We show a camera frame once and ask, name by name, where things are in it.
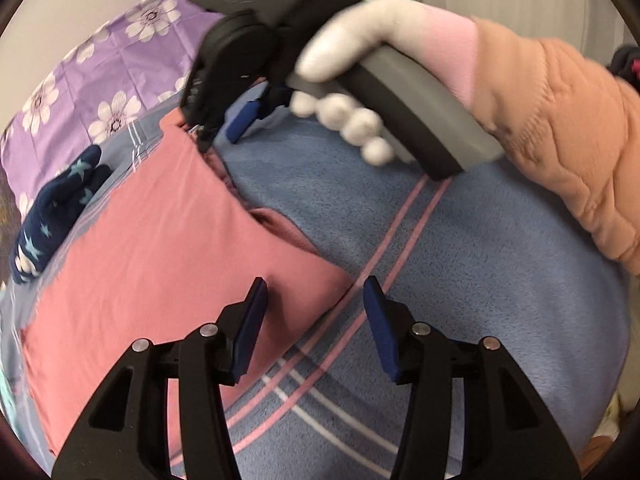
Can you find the pink long-sleeve shirt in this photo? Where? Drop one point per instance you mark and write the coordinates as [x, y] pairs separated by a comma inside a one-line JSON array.
[[150, 260]]

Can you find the person's right hand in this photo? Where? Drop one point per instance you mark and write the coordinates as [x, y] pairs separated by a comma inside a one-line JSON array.
[[350, 35]]

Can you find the navy star-print garment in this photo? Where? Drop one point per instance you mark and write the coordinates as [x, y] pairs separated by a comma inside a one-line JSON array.
[[55, 210]]

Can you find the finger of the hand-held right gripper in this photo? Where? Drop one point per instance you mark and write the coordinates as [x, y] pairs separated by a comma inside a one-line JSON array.
[[205, 110], [242, 120]]

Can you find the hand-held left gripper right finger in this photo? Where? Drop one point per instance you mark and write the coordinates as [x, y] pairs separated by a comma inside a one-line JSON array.
[[382, 332]]

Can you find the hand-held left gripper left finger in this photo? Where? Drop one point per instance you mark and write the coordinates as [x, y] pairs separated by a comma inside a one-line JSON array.
[[250, 332]]

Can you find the blue plaid blanket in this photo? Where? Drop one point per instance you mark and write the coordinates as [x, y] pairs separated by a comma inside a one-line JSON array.
[[450, 260]]

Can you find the purple floral bed sheet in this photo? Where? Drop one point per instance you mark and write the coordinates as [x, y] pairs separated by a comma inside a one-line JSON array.
[[100, 60]]

